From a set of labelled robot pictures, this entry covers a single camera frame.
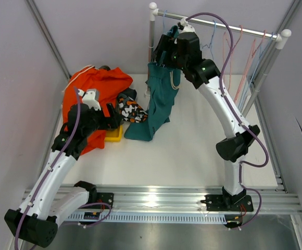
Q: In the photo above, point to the dark navy shorts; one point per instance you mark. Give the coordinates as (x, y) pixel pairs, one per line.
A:
(131, 93)

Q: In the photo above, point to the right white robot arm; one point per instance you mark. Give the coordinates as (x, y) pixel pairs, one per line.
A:
(239, 134)

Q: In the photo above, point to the olive green shorts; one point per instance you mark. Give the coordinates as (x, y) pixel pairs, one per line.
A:
(105, 67)

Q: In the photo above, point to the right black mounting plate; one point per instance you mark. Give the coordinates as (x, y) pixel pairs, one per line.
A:
(217, 202)

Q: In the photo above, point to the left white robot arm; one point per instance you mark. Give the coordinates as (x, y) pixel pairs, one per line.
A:
(38, 218)

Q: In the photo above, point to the blue hanger of orange shorts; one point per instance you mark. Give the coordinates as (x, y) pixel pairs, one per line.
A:
(210, 44)

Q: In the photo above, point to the orange camouflage pattern shorts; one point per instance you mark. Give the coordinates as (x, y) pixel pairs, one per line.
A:
(130, 110)

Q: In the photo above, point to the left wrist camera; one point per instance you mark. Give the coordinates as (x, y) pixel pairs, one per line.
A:
(90, 98)

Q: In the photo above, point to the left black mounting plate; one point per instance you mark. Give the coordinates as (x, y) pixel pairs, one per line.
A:
(102, 197)

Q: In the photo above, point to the teal shorts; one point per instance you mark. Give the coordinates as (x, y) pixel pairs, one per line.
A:
(164, 83)

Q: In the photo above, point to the blue hanger of teal shorts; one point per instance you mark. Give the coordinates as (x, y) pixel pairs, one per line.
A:
(166, 25)

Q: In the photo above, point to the blue wire hanger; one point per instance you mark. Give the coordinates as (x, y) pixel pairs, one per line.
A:
(253, 71)

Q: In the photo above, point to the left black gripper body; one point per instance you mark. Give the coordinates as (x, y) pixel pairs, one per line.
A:
(99, 122)

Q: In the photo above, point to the slotted cable duct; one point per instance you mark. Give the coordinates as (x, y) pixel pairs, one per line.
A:
(199, 218)

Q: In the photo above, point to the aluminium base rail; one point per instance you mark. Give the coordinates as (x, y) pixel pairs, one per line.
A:
(183, 199)

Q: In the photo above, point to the pink hanger of olive shorts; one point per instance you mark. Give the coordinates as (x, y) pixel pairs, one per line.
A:
(226, 40)

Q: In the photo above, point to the yellow plastic tray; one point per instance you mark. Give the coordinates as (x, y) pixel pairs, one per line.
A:
(114, 135)

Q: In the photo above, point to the pink hanger of camouflage shorts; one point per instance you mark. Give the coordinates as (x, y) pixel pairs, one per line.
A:
(249, 62)

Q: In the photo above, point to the metal clothes rack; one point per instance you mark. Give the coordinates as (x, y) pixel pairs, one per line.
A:
(278, 42)

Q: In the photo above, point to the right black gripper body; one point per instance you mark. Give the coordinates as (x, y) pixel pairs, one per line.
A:
(172, 59)

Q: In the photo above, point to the black mounting plate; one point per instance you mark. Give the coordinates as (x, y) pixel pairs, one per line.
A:
(102, 197)
(217, 202)

